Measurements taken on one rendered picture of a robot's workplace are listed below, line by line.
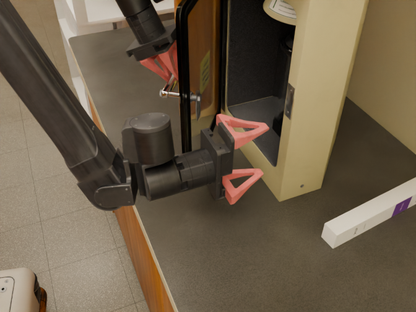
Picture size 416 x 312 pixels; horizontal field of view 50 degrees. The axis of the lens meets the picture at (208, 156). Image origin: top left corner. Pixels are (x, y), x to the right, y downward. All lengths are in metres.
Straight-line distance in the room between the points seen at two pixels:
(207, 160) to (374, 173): 0.56
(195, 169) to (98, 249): 1.53
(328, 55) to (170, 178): 0.36
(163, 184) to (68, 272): 1.50
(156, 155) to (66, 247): 1.61
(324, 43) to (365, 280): 0.45
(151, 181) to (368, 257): 0.49
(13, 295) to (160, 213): 0.90
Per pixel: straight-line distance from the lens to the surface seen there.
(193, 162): 0.66
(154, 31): 0.85
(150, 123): 0.62
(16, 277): 1.81
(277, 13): 0.88
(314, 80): 0.83
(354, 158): 1.16
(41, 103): 0.63
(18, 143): 2.86
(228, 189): 0.73
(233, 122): 0.68
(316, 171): 1.00
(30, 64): 0.61
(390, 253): 0.98
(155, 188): 0.65
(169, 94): 0.85
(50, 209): 2.39
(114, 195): 0.65
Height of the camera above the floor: 1.67
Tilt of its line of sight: 41 degrees down
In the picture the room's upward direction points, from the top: straight up
